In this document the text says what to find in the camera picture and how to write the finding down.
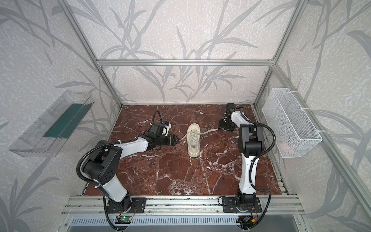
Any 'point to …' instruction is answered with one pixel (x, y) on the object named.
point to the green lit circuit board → (123, 220)
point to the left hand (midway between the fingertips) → (176, 134)
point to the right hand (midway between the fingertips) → (223, 124)
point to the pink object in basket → (285, 147)
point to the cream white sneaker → (193, 140)
